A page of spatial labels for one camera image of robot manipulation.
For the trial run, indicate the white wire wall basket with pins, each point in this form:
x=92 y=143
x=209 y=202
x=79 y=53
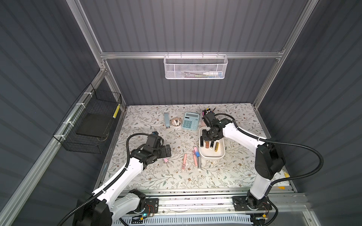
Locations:
x=195 y=67

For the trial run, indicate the teal calculator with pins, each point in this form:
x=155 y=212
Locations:
x=191 y=121

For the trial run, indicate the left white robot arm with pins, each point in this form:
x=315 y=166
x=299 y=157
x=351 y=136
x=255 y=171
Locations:
x=103 y=206

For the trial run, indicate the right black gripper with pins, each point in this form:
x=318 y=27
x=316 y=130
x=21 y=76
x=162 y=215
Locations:
x=211 y=134

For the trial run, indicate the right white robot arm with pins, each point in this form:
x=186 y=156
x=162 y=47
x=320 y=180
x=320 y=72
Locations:
x=268 y=159

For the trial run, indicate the black wire side basket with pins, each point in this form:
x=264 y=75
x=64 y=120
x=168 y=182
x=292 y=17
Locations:
x=92 y=122

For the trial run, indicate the black slim lipstick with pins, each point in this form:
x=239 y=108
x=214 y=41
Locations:
x=201 y=141

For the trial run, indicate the pink lip gloss tube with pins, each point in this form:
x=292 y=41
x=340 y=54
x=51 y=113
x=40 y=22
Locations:
x=184 y=162

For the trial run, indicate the small round dish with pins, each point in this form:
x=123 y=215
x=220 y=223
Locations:
x=176 y=122

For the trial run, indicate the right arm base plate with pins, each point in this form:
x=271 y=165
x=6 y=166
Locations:
x=249 y=203

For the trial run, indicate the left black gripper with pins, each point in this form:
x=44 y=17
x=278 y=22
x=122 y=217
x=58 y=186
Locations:
x=165 y=151

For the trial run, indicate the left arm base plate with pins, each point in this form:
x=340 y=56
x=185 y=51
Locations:
x=148 y=206

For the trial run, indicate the white storage box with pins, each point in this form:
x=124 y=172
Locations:
x=211 y=152

